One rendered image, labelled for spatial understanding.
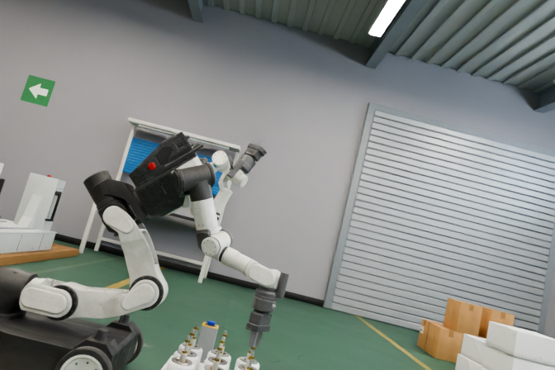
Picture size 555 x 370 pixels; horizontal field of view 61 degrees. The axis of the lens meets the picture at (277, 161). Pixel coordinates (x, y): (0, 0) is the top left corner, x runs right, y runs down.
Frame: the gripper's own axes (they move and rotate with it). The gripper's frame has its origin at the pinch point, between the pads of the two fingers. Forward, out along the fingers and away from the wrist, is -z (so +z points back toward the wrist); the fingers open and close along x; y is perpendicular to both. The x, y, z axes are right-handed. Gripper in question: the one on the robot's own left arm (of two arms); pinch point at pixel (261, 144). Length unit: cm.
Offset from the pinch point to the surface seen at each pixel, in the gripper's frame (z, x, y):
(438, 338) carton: -35, 18, -335
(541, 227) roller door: -302, 8, -529
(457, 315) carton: -65, 24, -335
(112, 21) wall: -164, -529, -80
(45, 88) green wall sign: -25, -551, -94
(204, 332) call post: 91, 37, -10
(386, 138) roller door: -269, -189, -355
